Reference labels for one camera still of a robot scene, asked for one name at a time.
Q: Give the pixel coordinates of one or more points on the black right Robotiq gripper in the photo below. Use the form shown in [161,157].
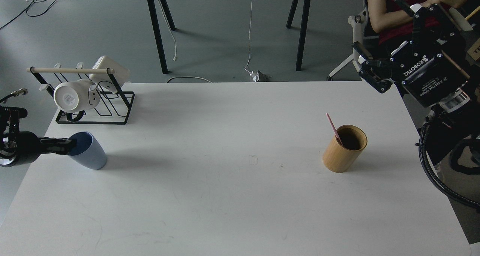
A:
[419,66]

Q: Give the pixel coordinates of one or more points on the black wire mug rack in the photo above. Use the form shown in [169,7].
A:
[113,109]

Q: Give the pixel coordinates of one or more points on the light blue plastic cup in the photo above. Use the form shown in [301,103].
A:
[87,151]

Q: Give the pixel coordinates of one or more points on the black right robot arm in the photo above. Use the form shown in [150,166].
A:
[454,132]

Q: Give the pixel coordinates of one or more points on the white square mug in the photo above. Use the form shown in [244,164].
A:
[120,73]

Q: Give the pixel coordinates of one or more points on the white office chair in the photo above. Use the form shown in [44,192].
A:
[361,32]

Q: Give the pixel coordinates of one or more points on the bamboo chopstick holder cup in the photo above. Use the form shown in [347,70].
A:
[340,154]

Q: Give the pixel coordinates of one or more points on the pink chopstick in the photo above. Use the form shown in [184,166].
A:
[338,138]

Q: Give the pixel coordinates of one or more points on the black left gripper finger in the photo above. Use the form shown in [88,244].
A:
[61,146]

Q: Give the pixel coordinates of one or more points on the white power adapter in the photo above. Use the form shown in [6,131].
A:
[257,77]

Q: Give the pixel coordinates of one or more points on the white round mug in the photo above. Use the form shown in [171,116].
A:
[76,97]

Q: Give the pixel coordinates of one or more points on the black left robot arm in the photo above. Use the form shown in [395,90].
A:
[24,147]

